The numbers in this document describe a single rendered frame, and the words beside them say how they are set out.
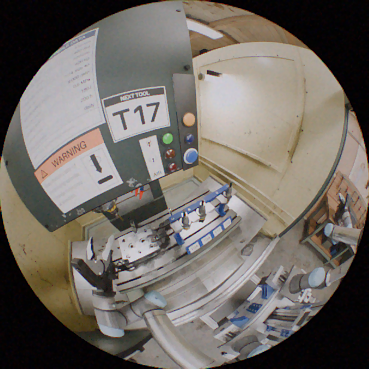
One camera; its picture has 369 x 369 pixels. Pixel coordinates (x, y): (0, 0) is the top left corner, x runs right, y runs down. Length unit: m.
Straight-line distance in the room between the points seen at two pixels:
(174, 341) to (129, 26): 0.61
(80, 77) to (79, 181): 0.17
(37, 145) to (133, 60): 0.20
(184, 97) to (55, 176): 0.26
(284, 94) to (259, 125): 0.30
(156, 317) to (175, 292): 0.65
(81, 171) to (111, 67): 0.17
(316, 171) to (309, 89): 0.49
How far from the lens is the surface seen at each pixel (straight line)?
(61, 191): 0.25
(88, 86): 0.20
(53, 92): 0.23
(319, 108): 0.84
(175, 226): 0.58
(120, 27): 0.26
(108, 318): 0.41
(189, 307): 1.10
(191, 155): 0.23
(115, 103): 0.18
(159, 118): 0.19
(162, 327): 0.38
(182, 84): 0.22
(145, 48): 0.22
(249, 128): 0.93
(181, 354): 0.36
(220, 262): 1.03
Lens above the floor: 1.73
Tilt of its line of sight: 41 degrees down
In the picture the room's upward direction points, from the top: 6 degrees counter-clockwise
